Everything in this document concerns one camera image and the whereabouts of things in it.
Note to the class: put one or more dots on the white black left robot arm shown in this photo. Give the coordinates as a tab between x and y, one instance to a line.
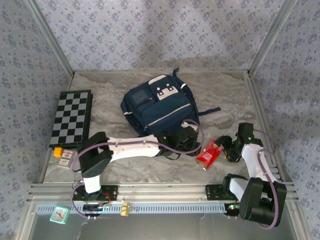
135	147

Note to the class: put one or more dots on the navy blue backpack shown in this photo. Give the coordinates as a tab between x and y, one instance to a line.
162	110

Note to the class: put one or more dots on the aluminium side rail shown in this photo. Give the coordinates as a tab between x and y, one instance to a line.
253	87

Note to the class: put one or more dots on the red white card box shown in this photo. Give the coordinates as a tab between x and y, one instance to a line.
66	158

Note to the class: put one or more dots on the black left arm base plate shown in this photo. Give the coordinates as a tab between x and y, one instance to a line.
112	192

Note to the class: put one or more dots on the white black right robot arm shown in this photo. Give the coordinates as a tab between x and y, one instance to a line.
255	162

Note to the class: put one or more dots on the green alarm clock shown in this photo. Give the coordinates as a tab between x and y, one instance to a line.
59	215

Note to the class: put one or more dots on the small yellow block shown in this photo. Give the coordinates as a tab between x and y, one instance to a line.
58	152

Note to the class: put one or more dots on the grey metal panel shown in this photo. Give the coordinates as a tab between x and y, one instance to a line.
162	227

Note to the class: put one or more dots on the aluminium frame post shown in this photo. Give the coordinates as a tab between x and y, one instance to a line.
271	37
52	37

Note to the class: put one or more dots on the black grey chessboard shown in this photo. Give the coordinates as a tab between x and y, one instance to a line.
71	117

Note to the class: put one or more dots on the tan connector block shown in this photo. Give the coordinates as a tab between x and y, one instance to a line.
125	209

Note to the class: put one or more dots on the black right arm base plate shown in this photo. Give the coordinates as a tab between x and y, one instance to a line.
212	192

